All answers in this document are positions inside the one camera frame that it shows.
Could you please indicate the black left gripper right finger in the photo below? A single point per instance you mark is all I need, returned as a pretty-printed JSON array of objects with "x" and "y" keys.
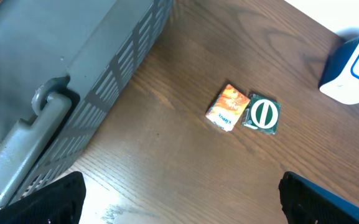
[{"x": 306, "y": 202}]

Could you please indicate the grey basket handle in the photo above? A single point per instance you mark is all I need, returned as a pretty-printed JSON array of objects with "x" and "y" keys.
[{"x": 25, "y": 141}]

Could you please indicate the white barcode scanner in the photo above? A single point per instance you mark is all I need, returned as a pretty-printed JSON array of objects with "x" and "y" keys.
[{"x": 340, "y": 79}]

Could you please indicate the round green white item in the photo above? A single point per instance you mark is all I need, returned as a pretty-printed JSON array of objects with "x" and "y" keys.
[{"x": 262, "y": 114}]

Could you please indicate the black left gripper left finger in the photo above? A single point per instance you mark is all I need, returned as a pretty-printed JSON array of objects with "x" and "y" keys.
[{"x": 60, "y": 202}]

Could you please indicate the orange tissue pack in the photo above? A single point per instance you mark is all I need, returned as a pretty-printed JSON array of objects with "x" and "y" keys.
[{"x": 227, "y": 108}]

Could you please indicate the dark grey plastic basket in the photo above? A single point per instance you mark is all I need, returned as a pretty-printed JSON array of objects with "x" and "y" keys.
[{"x": 91, "y": 47}]

